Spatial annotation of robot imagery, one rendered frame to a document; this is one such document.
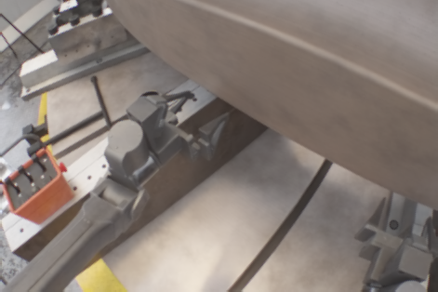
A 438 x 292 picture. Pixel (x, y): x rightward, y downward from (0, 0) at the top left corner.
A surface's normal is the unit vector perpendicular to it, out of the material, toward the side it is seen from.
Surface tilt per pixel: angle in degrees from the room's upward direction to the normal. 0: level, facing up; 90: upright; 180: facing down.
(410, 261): 0
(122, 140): 7
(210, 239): 0
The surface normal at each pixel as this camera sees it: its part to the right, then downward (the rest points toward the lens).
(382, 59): -0.26, -0.40
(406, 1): -0.57, 0.37
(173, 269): -0.09, -0.63
